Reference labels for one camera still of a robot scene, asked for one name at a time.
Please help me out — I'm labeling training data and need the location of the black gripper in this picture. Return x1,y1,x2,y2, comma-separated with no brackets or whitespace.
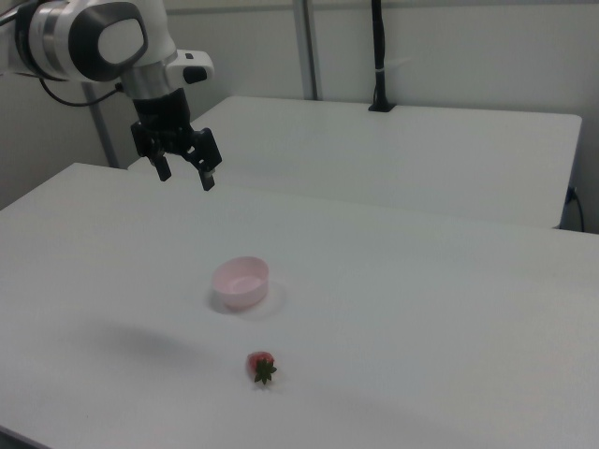
131,89,223,192

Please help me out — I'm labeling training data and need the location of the small green object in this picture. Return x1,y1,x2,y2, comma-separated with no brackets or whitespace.
246,350,278,385

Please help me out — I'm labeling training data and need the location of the pink plastic bowl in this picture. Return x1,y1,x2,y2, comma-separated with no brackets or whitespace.
211,255,271,311

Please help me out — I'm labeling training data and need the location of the grey partition post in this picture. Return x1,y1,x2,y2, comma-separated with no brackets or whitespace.
82,82,119,168
293,0,325,101

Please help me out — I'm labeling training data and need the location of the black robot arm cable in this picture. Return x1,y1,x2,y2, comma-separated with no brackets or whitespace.
38,77,125,107

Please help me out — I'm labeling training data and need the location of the black camera pole with base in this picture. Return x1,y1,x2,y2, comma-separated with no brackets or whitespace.
367,0,397,113

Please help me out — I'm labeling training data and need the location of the black power cable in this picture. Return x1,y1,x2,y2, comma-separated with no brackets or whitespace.
564,185,587,231

